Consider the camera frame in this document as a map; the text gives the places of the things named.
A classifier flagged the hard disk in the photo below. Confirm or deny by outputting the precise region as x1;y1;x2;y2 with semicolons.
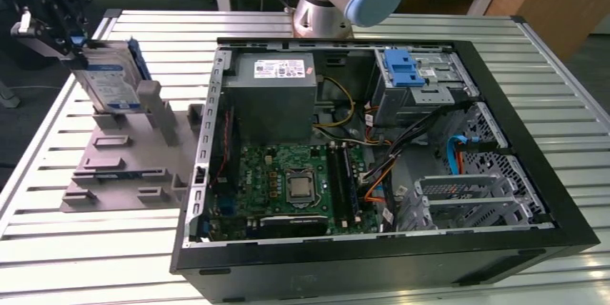
66;35;154;115

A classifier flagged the blue data wire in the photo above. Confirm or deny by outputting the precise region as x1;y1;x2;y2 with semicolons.
445;134;482;177

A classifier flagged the metal disk bay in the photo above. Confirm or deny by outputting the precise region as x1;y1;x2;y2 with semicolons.
398;172;557;233

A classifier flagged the grey stand foot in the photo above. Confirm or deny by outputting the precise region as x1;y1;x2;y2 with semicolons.
0;79;22;109

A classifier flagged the grey parts rack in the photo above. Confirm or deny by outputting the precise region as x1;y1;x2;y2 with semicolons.
59;81;208;215

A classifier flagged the RAM stick in rack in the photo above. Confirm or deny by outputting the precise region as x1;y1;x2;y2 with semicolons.
95;173;144;181

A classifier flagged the grey power supply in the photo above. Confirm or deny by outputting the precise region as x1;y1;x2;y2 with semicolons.
223;51;319;145

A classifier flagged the green motherboard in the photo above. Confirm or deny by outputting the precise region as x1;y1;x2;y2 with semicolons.
208;142;385;241

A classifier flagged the silver CPU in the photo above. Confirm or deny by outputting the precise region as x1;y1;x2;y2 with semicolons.
287;175;317;203

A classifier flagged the blue plastic drive latch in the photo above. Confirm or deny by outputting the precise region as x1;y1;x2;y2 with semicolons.
382;49;429;89

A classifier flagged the black graphics card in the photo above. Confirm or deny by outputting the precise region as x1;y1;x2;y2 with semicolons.
246;214;331;240

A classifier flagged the metal optical drive cage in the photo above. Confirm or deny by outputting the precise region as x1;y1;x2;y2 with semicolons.
371;47;481;129

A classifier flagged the black PC case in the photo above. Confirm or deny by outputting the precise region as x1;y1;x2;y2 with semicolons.
170;36;601;302

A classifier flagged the brown wooden cabinet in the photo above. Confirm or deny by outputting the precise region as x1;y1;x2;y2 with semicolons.
485;0;610;61

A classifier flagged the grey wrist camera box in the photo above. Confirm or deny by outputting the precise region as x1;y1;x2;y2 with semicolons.
10;11;66;60

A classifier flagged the yellow wire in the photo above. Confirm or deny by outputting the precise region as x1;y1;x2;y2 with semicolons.
314;76;357;129

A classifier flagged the black cable bundle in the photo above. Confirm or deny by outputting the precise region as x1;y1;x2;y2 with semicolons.
362;110;445;184

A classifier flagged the orange wire bundle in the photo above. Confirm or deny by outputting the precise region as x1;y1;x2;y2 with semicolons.
365;175;389;213

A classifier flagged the orange data wire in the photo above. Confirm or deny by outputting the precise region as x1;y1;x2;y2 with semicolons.
455;144;467;176

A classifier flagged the black power wire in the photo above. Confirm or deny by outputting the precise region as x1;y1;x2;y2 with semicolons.
478;139;517;156

